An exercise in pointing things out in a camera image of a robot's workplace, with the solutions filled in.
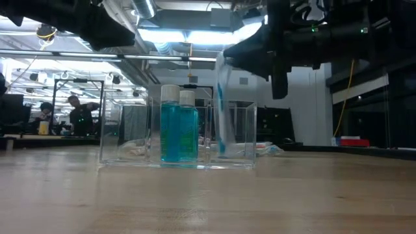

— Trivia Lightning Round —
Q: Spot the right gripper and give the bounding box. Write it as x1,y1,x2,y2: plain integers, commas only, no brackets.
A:
224,0,309,100

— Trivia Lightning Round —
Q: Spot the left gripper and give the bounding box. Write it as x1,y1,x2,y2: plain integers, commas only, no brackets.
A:
0,0,136,51

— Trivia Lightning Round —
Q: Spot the blue toothbrush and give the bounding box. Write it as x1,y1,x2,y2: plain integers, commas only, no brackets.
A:
213,51,235,159
258,144,284,157

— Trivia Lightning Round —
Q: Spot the blue mouthwash bottle white cap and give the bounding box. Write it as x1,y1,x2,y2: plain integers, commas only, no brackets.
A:
159,84,181,164
179,90,200,163

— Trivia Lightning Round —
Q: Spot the orange toothbrush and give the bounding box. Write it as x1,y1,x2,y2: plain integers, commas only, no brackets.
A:
117,138,148,157

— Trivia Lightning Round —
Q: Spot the long ceiling light strip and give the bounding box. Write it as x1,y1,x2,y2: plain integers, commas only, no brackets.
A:
0,49,217,63

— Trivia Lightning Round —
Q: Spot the black cabinet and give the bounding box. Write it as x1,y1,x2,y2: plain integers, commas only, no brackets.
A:
256,106,296,146

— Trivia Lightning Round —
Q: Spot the person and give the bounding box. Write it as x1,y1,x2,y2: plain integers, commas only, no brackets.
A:
31,101,59,135
66,94,101,137

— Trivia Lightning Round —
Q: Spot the clear acrylic organizer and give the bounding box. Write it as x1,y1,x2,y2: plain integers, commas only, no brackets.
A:
98,93,258,170

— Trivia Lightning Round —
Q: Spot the wooden background table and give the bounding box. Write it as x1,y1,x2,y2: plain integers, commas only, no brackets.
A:
0,133,100,150

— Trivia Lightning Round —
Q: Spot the black monitor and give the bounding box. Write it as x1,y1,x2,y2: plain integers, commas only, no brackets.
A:
0,93,25,131

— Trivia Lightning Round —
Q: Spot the red box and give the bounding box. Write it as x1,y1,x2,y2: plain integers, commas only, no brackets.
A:
331,135,371,148

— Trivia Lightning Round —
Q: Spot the silver ceiling duct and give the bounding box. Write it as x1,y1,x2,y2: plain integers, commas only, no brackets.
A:
102,0,157,56

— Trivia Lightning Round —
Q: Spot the black station stand frame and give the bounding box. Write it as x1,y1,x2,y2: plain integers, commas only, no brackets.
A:
51,78,105,137

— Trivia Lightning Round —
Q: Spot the black ceiling cable reel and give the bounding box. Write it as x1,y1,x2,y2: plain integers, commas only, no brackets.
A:
35,23,59,43

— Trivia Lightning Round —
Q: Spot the yellow cable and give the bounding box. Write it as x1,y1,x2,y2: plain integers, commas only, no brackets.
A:
332,59,356,138

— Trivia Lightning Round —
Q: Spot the black table frame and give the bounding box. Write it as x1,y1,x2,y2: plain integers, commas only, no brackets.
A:
279,142,416,161

